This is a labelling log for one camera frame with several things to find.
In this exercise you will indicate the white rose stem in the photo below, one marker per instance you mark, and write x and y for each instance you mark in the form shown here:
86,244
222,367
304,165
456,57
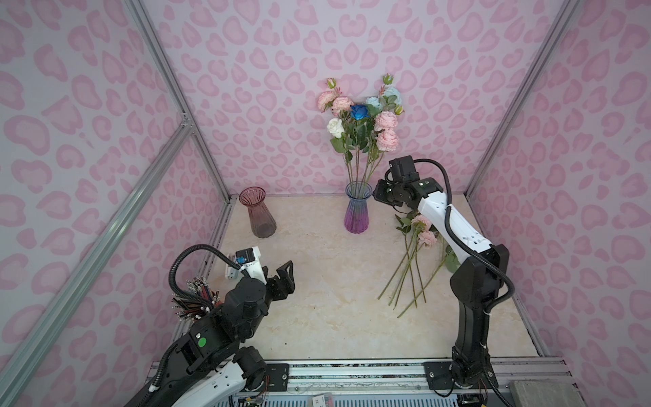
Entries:
338,141

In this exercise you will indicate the dark red glass vase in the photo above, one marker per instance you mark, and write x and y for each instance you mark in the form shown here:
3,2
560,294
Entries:
262,223

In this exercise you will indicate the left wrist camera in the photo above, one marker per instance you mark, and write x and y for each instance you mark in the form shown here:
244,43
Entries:
249,264

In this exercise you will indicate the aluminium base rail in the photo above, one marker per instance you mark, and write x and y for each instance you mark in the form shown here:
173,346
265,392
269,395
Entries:
509,381

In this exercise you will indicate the pink peony stem with bud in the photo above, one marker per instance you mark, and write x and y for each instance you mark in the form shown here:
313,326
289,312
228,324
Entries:
383,139

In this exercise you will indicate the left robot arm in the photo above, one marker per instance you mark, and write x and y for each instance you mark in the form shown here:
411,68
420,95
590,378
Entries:
213,344

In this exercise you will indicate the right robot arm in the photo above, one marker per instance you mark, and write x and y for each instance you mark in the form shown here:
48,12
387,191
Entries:
479,284

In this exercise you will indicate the purple gradient glass vase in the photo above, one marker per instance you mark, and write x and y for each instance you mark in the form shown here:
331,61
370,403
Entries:
356,219

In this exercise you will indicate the red pen holder cup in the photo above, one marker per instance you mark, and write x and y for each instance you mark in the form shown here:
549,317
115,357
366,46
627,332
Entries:
199,301

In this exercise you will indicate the light blue rose stem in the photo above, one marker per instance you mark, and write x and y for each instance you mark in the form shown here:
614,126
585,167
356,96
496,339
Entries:
389,99

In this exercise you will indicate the pink peony stem pile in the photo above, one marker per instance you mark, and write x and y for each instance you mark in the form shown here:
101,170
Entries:
408,281

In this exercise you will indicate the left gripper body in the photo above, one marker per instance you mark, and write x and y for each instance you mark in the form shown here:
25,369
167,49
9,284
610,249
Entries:
275,289

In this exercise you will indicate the large pink peony stem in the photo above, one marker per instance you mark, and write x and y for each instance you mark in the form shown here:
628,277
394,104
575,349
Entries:
340,106

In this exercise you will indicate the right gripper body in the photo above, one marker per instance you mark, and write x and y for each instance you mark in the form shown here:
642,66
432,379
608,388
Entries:
391,194

